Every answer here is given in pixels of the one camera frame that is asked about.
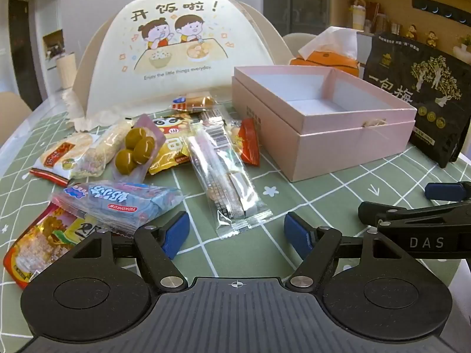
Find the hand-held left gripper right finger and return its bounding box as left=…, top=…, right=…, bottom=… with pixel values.
left=283, top=212, right=406, bottom=292

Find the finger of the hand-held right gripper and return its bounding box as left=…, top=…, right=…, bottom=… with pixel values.
left=358, top=200, right=471, bottom=229
left=424, top=181, right=471, bottom=202

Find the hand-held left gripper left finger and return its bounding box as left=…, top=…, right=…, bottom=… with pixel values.
left=69, top=211, right=190, bottom=292

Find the blue clear candy packet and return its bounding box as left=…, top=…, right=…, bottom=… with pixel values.
left=51, top=180, right=185, bottom=235

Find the long clear biscuit packet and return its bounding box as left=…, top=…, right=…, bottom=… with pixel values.
left=187, top=123, right=272, bottom=237

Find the yellow cartoon snack packet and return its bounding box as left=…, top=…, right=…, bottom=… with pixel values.
left=147, top=116, right=201, bottom=175

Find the purple green olive packet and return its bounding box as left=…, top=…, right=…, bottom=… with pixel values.
left=112, top=113, right=167, bottom=182

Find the small red snack packet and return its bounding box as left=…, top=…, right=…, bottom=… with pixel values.
left=225, top=117, right=261, bottom=167

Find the pink cardboard box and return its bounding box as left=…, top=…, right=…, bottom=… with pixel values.
left=231, top=65, right=418, bottom=182

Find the clear puffed rice bar packet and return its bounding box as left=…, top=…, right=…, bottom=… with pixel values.
left=72, top=119, right=135, bottom=181

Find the clear round cake packet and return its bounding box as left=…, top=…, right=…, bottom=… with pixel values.
left=170, top=93, right=217, bottom=113

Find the red white rice cracker packet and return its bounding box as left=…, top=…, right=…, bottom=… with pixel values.
left=29, top=132, right=97, bottom=186

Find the green checked tablecloth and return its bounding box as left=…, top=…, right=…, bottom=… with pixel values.
left=0, top=100, right=471, bottom=302

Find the large black snack bag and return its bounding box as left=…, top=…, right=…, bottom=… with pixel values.
left=362, top=33, right=471, bottom=169

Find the red chicken snack packet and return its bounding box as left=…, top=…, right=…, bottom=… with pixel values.
left=3, top=204, right=111, bottom=289

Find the orange tissue box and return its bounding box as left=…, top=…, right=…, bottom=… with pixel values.
left=289, top=26, right=360, bottom=79

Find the cream printed food cover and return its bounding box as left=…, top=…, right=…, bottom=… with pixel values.
left=70, top=0, right=285, bottom=132

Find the black light bar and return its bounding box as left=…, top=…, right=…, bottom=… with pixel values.
left=411, top=0, right=471, bottom=27

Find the beige chair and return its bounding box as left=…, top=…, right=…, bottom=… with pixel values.
left=0, top=91, right=33, bottom=135
left=281, top=33, right=318, bottom=60

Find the small tote bag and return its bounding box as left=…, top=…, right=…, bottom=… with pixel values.
left=349, top=0, right=369, bottom=31

